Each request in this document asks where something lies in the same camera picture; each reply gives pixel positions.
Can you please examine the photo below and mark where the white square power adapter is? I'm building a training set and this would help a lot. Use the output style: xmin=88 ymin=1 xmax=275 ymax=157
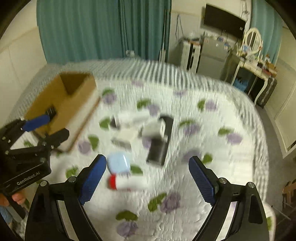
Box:
xmin=111 ymin=129 xmax=138 ymax=150

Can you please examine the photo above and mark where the black square charger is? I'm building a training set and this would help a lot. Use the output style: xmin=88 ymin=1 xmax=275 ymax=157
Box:
xmin=147 ymin=138 xmax=169 ymax=166

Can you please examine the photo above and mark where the person left hand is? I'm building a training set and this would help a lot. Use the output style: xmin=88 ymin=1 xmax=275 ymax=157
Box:
xmin=0 ymin=190 xmax=26 ymax=206

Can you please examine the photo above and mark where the white tube red cap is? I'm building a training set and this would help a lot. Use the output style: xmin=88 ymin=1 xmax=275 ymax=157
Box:
xmin=108 ymin=174 xmax=149 ymax=191

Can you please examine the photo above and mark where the light blue earbud case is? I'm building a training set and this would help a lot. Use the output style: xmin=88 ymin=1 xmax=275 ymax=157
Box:
xmin=107 ymin=152 xmax=130 ymax=174

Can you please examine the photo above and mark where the brown cardboard box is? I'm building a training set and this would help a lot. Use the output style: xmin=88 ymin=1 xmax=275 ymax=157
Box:
xmin=25 ymin=72 xmax=100 ymax=152

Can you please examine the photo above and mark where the white handheld bottle device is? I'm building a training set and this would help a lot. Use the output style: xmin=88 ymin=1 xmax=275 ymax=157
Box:
xmin=110 ymin=110 xmax=150 ymax=129

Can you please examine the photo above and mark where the black rectangular power bank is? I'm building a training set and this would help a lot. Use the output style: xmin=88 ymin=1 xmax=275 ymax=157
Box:
xmin=159 ymin=115 xmax=174 ymax=143

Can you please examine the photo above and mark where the white plug charger cube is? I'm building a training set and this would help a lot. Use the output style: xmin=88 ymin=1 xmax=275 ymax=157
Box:
xmin=141 ymin=120 xmax=166 ymax=139

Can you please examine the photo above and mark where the white floral quilt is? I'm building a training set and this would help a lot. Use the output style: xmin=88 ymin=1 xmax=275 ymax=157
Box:
xmin=46 ymin=80 xmax=268 ymax=240

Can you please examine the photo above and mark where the grey checked bedsheet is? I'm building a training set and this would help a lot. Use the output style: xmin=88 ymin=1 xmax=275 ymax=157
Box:
xmin=6 ymin=58 xmax=271 ymax=163

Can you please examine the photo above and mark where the teal curtain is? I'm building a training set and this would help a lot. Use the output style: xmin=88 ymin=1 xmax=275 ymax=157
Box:
xmin=37 ymin=1 xmax=171 ymax=64

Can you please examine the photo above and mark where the blue laundry basket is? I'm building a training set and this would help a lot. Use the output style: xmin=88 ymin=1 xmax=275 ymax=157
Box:
xmin=233 ymin=77 xmax=248 ymax=92

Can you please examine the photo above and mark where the white dressing table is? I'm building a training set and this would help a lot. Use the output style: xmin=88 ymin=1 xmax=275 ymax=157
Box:
xmin=223 ymin=53 xmax=278 ymax=108

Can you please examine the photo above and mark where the grey mini fridge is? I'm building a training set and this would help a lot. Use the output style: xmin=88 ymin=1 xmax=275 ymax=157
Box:
xmin=197 ymin=37 xmax=232 ymax=80

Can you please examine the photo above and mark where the white suitcase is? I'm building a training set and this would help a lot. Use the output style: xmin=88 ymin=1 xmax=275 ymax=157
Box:
xmin=180 ymin=40 xmax=201 ymax=74

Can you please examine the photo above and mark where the white oval mirror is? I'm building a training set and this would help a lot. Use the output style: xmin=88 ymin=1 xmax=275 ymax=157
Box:
xmin=242 ymin=28 xmax=263 ymax=56

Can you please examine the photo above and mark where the teal curtain right window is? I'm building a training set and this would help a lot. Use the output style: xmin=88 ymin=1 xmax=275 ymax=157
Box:
xmin=250 ymin=0 xmax=282 ymax=64

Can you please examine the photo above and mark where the black wall television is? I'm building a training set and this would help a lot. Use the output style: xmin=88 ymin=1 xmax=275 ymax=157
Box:
xmin=204 ymin=4 xmax=246 ymax=39

